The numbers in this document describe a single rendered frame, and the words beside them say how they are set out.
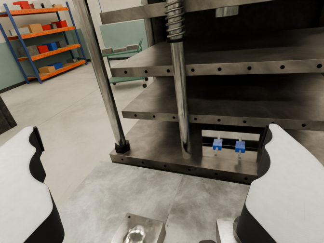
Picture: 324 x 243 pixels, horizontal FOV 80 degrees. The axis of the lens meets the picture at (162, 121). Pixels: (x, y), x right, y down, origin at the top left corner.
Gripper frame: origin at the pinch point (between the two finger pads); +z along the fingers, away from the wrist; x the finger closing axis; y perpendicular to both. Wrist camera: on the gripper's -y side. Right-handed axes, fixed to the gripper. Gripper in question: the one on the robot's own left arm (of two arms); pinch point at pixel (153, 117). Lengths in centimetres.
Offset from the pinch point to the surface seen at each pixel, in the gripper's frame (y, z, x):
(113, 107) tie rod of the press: 40, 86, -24
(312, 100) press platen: 31, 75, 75
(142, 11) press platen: -6, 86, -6
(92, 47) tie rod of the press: 9, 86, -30
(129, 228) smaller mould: 60, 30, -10
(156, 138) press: 68, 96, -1
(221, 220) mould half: 52, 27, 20
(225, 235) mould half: 52, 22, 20
